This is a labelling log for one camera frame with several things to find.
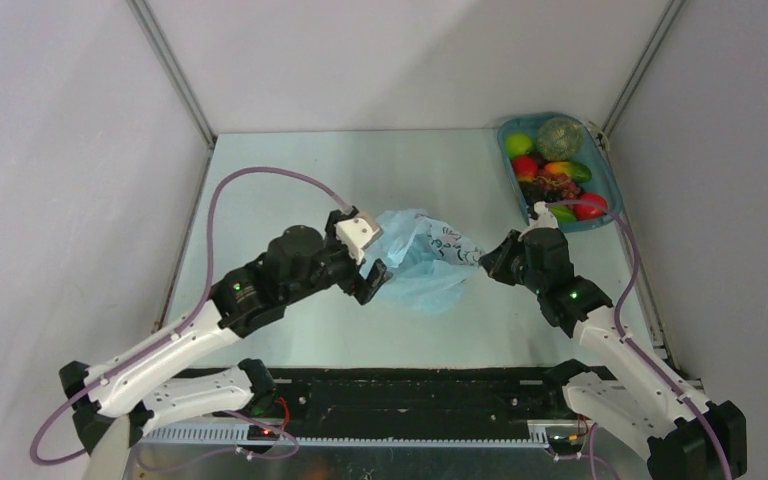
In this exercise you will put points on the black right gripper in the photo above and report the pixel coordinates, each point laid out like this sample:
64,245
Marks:
494,262

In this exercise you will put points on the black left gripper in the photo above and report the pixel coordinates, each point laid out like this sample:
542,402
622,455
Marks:
354,277

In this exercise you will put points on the light blue printed plastic bag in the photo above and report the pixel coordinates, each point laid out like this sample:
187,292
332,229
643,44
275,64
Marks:
429,261

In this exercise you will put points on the red fake grape bunch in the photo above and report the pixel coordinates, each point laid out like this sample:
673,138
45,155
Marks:
554,188

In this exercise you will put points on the dark purple fake grape bunch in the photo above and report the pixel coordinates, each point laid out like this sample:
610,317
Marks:
533,193

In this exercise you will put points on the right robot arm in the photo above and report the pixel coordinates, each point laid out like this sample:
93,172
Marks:
675,428

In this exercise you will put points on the green fake starfruit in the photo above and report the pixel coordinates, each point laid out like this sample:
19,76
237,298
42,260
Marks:
563,214

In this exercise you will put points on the red yellow fake apple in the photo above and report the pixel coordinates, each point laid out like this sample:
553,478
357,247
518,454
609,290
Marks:
525,168

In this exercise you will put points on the green fake apple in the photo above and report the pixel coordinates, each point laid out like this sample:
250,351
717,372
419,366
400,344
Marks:
518,144

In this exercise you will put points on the orange green fake mango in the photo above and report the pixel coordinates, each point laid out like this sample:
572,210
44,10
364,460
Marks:
576,171

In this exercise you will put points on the netted green fake melon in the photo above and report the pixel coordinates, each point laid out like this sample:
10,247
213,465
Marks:
559,138

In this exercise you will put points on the teal plastic basin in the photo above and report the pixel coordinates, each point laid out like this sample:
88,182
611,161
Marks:
590,154

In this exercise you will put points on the right controller board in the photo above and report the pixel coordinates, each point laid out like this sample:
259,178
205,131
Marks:
572,439

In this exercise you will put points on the controller board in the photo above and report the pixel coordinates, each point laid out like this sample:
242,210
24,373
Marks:
572,439
257,433

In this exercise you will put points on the left controller board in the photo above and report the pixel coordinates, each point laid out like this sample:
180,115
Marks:
257,433

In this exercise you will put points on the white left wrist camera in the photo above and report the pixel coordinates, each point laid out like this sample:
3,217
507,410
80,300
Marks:
358,233

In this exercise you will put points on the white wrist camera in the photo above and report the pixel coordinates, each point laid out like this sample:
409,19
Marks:
358,233
544,218

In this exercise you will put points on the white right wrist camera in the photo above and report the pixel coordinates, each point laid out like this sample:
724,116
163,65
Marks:
544,218

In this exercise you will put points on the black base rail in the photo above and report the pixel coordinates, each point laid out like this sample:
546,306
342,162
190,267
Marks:
417,404

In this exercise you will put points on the right aluminium corner post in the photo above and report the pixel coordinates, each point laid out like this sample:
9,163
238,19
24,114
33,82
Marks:
652,47

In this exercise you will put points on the aluminium corner post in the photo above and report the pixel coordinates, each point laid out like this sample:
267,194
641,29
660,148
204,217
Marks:
158,41
652,47

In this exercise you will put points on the left aluminium corner post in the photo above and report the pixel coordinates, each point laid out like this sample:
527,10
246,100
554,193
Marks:
158,41

